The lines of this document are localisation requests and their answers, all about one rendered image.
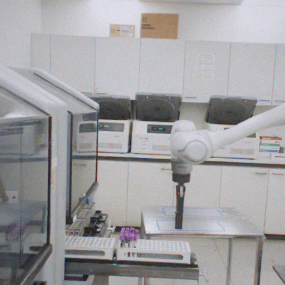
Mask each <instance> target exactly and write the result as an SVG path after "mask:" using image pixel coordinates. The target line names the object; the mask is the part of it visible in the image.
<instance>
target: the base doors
mask: <svg viewBox="0 0 285 285"><path fill-rule="evenodd" d="M161 168H164V169H161ZM170 168H171V164H159V163H137V162H123V161H98V166H97V182H98V183H99V186H98V188H97V208H96V210H102V214H107V215H109V220H111V225H117V226H130V227H140V226H141V206H142V205H145V206H176V185H178V183H175V182H173V181H172V180H171V177H173V176H172V175H170V174H171V173H172V171H171V170H165V169H170ZM99 169H106V170H108V171H101V170H99ZM128 170H129V179H128ZM147 172H153V173H157V174H147ZM221 172H222V174H221ZM255 173H267V174H255ZM272 173H274V174H284V175H273V174H272ZM240 176H247V177H252V178H251V179H248V178H240ZM220 181H221V182H220ZM184 185H185V187H186V190H185V198H184V207H235V208H236V209H237V211H239V212H240V213H241V214H242V215H243V216H244V217H245V218H247V219H248V220H249V221H250V222H251V223H252V224H253V225H254V226H255V227H256V228H257V229H258V230H260V231H261V232H262V233H269V234H284V235H285V169H272V168H249V167H237V166H211V165H193V170H192V172H191V173H190V182H189V183H185V184H184ZM173 197H174V202H173ZM219 197H220V198H219ZM126 202H127V209H126Z"/></svg>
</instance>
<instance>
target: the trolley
mask: <svg viewBox="0 0 285 285"><path fill-rule="evenodd" d="M183 210H184V212H183V226H182V229H175V212H176V206H145V205H142V206H141V226H140V239H142V240H144V231H145V235H146V240H151V237H203V238H229V244H228V260H227V276H226V285H230V280H231V271H232V255H233V240H234V238H256V240H257V244H256V251H255V254H256V258H255V272H254V285H260V279H261V265H262V252H263V240H266V237H265V236H264V234H263V233H262V232H261V231H260V230H258V229H257V228H256V227H255V226H254V225H253V224H252V223H251V222H250V221H249V220H248V219H247V218H245V217H244V216H243V215H242V214H241V213H240V212H239V211H237V209H236V208H235V207H184V209H183Z"/></svg>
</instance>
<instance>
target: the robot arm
mask: <svg viewBox="0 0 285 285"><path fill-rule="evenodd" d="M281 125H285V103H284V104H282V105H279V106H277V107H275V108H273V109H271V110H268V111H267V112H264V113H262V114H259V115H257V116H255V117H252V118H250V119H248V120H246V121H243V122H241V123H240V124H238V125H235V126H233V127H231V128H229V129H227V130H224V131H221V132H208V131H207V130H199V131H196V128H195V126H194V123H193V122H192V121H189V120H179V121H176V122H175V123H174V125H173V127H172V130H171V134H170V153H171V171H172V174H173V177H171V180H172V181H173V182H175V183H178V185H176V212H175V229H182V226H183V212H184V210H183V209H184V198H185V190H186V187H185V185H184V184H185V183H189V182H190V173H191V172H192V170H193V164H200V163H202V162H204V161H206V159H208V158H211V157H212V156H214V153H216V151H217V150H218V149H220V148H222V147H224V146H227V145H229V144H231V143H234V142H236V141H238V140H240V139H243V138H245V137H247V136H249V135H251V134H254V133H256V132H258V131H260V130H261V129H265V128H268V127H273V126H281Z"/></svg>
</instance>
